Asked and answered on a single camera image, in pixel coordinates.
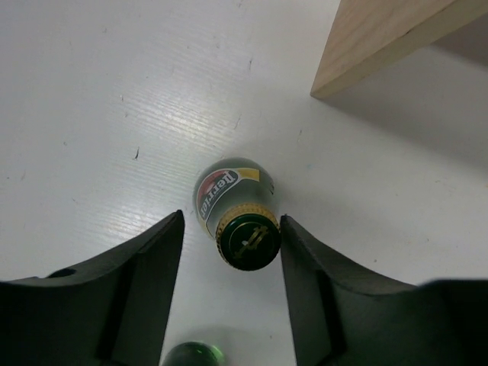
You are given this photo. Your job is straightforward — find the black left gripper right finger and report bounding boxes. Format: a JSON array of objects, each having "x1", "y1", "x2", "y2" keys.
[{"x1": 281, "y1": 216, "x2": 487, "y2": 365}]

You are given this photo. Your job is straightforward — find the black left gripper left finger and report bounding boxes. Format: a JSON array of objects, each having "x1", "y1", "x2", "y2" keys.
[{"x1": 1, "y1": 211, "x2": 185, "y2": 365}]

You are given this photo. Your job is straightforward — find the wooden two-tier shelf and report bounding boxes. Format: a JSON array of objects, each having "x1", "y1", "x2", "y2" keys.
[{"x1": 310, "y1": 0, "x2": 487, "y2": 100}]

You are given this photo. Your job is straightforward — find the green glass bottle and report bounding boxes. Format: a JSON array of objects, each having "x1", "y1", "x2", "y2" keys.
[{"x1": 162, "y1": 342, "x2": 226, "y2": 366}]

